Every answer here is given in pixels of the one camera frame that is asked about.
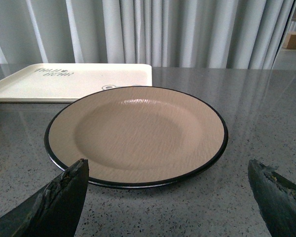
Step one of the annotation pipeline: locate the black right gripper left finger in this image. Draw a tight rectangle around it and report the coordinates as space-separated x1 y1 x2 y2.
0 159 89 237

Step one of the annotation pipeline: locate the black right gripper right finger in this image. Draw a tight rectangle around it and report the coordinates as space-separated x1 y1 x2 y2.
248 159 296 237

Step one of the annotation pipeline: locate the beige plate with black rim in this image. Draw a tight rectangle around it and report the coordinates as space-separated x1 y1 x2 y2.
44 86 228 189

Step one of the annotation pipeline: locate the cream bear-print tray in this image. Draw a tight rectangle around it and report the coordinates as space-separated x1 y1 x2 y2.
0 63 152 103

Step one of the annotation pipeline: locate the brown cardboard box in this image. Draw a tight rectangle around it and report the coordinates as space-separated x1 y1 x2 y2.
282 32 296 49

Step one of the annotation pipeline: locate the grey pleated curtain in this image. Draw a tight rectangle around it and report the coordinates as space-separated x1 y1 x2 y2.
0 0 296 69

